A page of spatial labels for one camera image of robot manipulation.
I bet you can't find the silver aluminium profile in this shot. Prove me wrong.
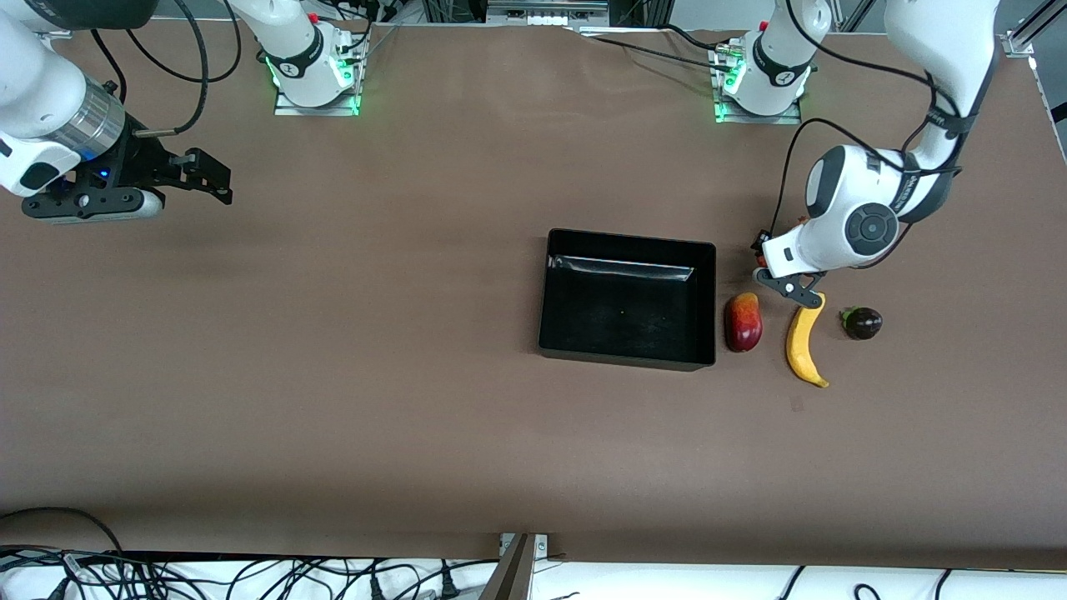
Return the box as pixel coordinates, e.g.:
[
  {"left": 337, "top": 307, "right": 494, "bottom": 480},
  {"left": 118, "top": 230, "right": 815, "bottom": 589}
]
[
  {"left": 837, "top": 0, "right": 878, "bottom": 33},
  {"left": 1003, "top": 0, "right": 1067, "bottom": 61}
]

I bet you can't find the silver metal bracket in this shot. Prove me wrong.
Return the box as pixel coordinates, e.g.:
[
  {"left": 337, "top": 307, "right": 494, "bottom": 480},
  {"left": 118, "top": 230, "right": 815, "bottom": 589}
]
[{"left": 498, "top": 533, "right": 550, "bottom": 558}]

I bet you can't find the black plastic box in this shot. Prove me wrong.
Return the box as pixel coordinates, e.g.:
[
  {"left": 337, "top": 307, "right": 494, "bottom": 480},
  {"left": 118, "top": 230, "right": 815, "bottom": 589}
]
[{"left": 538, "top": 227, "right": 719, "bottom": 373}]

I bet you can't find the dark purple eggplant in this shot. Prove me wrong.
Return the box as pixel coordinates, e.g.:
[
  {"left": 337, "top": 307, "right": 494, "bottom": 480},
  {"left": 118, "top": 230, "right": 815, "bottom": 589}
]
[{"left": 839, "top": 306, "right": 884, "bottom": 341}]

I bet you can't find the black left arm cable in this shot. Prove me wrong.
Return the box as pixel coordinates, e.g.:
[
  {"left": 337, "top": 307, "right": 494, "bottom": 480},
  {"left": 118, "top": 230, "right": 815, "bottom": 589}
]
[{"left": 767, "top": 0, "right": 969, "bottom": 244}]

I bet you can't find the yellow banana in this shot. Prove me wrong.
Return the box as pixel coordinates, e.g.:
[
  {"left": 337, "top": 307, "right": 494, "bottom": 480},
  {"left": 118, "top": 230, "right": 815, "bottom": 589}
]
[{"left": 785, "top": 293, "right": 831, "bottom": 389}]

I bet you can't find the grey metal post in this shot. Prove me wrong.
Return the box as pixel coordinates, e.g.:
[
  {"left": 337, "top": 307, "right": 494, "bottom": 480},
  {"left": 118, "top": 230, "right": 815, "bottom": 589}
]
[{"left": 478, "top": 533, "right": 536, "bottom": 600}]

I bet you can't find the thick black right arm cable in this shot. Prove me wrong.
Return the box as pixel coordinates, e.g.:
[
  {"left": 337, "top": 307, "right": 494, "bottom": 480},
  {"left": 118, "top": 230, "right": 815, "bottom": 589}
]
[{"left": 121, "top": 0, "right": 243, "bottom": 139}]

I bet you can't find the black arched cable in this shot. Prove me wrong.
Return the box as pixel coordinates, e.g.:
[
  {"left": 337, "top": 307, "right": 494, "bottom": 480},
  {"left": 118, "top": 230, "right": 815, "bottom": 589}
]
[{"left": 0, "top": 506, "right": 127, "bottom": 556}]

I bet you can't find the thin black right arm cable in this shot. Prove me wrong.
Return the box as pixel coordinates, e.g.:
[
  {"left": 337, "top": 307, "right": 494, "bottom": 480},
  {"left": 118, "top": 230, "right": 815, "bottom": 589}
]
[{"left": 89, "top": 30, "right": 128, "bottom": 99}]

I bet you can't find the red yellow mango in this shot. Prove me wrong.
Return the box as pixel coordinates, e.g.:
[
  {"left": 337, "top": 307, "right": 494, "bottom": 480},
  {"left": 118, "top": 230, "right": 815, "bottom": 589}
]
[{"left": 724, "top": 292, "right": 764, "bottom": 353}]

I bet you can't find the black tangled cable bundle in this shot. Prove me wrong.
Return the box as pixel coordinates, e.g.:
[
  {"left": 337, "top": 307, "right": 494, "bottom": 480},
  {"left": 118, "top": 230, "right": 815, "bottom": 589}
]
[{"left": 0, "top": 546, "right": 501, "bottom": 600}]

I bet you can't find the black base cable bunch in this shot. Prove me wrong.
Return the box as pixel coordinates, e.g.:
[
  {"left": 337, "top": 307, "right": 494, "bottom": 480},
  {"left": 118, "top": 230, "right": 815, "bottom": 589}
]
[{"left": 328, "top": 0, "right": 403, "bottom": 61}]

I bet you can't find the brown table cover sheet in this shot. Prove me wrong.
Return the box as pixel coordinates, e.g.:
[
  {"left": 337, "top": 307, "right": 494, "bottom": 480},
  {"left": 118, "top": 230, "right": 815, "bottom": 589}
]
[{"left": 0, "top": 18, "right": 1067, "bottom": 572}]

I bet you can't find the grey metal box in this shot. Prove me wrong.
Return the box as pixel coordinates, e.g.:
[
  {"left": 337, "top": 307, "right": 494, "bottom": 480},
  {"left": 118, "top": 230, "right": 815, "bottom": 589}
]
[{"left": 486, "top": 0, "right": 611, "bottom": 28}]

